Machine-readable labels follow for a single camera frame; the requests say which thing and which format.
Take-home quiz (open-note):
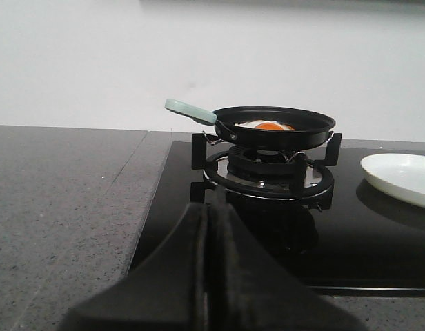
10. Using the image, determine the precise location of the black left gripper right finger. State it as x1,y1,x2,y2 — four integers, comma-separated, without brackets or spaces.
208,188,337,330

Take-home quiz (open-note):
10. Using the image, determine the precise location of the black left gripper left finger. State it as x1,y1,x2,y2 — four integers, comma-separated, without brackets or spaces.
59,203,207,330

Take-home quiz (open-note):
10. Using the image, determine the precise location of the fried egg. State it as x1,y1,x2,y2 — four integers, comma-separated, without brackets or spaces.
235,119,295,131

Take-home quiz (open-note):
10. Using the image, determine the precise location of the black frying pan mint handle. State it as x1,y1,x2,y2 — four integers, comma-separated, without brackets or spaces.
164,98,337,150

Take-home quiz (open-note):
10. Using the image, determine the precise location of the white plate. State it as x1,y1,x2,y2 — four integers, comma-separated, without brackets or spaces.
360,153,425,208

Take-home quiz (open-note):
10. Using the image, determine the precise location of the black glass cooktop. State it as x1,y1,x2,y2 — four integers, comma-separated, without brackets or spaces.
128,140,425,290

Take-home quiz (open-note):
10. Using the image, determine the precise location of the left burner with pan support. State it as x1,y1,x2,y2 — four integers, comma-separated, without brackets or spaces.
191,133,342,210

